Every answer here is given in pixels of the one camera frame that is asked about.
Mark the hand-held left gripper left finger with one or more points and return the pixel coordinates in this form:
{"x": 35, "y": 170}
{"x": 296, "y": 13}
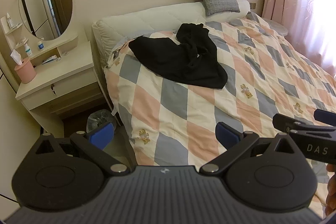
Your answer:
{"x": 101, "y": 134}

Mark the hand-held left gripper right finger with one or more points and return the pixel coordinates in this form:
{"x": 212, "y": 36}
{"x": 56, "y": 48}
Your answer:
{"x": 226, "y": 134}

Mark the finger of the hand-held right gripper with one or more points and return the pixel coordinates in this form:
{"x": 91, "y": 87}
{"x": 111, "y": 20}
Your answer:
{"x": 286, "y": 121}
{"x": 325, "y": 117}

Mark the black garment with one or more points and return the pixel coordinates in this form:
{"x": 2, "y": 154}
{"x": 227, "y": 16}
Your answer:
{"x": 178, "y": 61}

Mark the person's right hand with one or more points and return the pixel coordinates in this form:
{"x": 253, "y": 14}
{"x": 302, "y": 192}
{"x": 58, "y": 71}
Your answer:
{"x": 332, "y": 187}

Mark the trash bin with plastic bag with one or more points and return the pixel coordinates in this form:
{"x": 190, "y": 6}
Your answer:
{"x": 101, "y": 119}

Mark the checkered bear print quilt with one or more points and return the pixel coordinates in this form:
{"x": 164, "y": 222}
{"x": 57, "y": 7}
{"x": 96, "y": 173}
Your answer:
{"x": 183, "y": 103}

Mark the drawer keys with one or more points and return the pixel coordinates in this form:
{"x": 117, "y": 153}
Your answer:
{"x": 53, "y": 89}

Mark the cream vanity dresser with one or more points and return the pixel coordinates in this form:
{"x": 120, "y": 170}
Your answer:
{"x": 60, "y": 74}

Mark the blue and white tube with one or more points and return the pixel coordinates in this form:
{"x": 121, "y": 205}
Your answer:
{"x": 50, "y": 59}

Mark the pink tissue holder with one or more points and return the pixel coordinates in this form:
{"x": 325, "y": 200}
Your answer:
{"x": 25, "y": 72}

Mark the small blue label bottle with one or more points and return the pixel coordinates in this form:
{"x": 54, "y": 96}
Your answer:
{"x": 40, "y": 46}

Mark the blue label spray bottle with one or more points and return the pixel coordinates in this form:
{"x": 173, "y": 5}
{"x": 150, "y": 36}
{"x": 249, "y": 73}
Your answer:
{"x": 28, "y": 50}

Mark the white tissue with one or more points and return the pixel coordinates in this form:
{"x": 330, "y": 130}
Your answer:
{"x": 16, "y": 57}

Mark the white bolster pillow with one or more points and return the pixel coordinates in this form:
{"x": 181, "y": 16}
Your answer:
{"x": 244, "y": 7}

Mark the white bed headboard roll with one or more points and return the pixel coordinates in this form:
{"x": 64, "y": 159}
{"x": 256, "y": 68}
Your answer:
{"x": 147, "y": 19}

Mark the white bottle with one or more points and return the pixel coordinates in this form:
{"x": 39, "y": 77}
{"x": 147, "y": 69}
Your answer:
{"x": 9, "y": 19}

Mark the small wall socket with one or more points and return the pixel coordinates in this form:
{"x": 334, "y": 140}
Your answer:
{"x": 253, "y": 5}

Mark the round wall mirror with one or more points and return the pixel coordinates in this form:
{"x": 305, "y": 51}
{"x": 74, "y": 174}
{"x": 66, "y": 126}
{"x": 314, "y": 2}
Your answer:
{"x": 44, "y": 3}

